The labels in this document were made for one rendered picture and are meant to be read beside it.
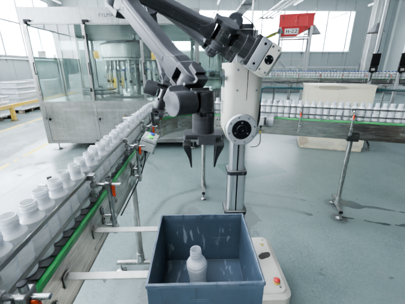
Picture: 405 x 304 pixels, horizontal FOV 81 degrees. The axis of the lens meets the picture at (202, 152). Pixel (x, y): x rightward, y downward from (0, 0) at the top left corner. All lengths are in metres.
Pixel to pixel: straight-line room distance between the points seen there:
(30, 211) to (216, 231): 0.61
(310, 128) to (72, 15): 3.88
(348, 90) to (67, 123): 4.99
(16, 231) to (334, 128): 2.47
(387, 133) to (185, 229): 2.21
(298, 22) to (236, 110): 6.55
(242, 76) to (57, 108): 4.17
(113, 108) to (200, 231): 3.82
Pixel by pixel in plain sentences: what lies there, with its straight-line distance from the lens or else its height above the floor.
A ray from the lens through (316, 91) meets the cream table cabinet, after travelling 4.84.
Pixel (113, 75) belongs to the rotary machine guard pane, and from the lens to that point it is 4.54.
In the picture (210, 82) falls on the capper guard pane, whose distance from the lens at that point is 6.23.
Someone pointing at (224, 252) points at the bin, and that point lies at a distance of 1.05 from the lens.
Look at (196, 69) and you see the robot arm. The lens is 0.62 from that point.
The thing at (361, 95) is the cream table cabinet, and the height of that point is 1.03.
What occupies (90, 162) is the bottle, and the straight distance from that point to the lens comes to 1.02.
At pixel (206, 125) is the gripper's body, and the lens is 0.60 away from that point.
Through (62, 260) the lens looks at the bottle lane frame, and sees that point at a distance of 0.80.
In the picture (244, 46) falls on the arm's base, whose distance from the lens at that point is 0.99.
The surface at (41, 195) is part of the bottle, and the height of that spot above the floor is 1.15.
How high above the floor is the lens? 1.48
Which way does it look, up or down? 20 degrees down
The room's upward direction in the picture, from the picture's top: straight up
